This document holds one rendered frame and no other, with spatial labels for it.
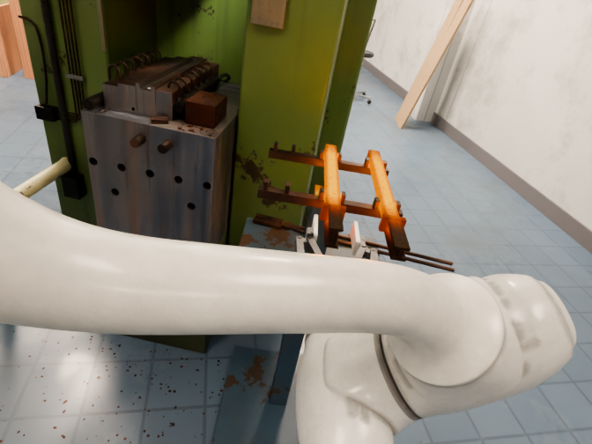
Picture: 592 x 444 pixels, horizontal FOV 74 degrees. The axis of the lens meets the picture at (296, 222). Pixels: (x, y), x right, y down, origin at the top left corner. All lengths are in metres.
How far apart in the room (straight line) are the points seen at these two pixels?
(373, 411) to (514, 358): 0.14
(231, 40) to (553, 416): 1.94
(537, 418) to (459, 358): 1.64
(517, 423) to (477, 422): 0.17
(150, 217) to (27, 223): 1.08
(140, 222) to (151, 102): 0.38
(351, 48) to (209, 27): 0.53
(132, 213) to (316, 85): 0.69
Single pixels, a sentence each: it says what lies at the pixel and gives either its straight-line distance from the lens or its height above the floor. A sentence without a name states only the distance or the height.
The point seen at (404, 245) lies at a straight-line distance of 0.72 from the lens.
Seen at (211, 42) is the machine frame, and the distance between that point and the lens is 1.61.
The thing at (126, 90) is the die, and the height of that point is 0.97.
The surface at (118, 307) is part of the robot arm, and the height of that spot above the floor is 1.17.
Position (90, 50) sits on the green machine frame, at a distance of 1.42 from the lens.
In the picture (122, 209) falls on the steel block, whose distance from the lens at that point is 1.34.
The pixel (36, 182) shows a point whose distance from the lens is 1.48.
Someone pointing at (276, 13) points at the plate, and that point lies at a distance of 1.17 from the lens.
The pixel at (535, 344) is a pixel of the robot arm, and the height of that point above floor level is 1.11.
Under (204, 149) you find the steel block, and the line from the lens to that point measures 1.12.
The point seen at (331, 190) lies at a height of 0.95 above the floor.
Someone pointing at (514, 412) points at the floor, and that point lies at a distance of 1.94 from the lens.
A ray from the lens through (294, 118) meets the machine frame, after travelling 1.23.
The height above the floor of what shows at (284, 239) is 0.68.
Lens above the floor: 1.34
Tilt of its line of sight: 33 degrees down
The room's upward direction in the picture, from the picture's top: 11 degrees clockwise
